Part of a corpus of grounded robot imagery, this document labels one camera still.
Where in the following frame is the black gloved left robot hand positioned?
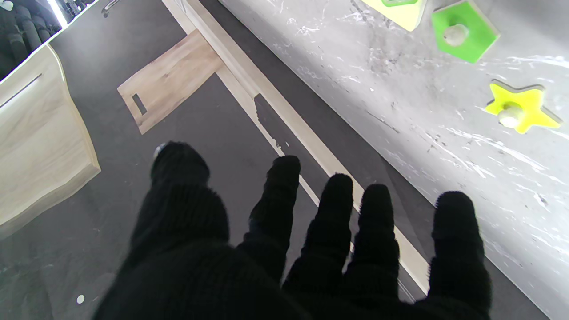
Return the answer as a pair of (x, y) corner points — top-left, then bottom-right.
(91, 141), (493, 320)

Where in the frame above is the wooden shape puzzle board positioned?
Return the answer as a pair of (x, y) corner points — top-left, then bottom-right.
(362, 0), (428, 32)

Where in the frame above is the wooden cutting board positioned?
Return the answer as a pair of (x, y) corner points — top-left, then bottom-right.
(117, 29), (225, 135)

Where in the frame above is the green hexagon puzzle piece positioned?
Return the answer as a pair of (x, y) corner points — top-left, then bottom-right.
(431, 0), (501, 64)

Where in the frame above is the yellow star puzzle piece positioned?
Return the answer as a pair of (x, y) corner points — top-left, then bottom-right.
(485, 80), (563, 135)

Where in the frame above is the long wooden shelf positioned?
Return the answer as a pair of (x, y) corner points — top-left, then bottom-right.
(161, 0), (431, 295)

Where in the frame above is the light wooden cabinet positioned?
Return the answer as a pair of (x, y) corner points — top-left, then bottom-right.
(0, 44), (102, 228)

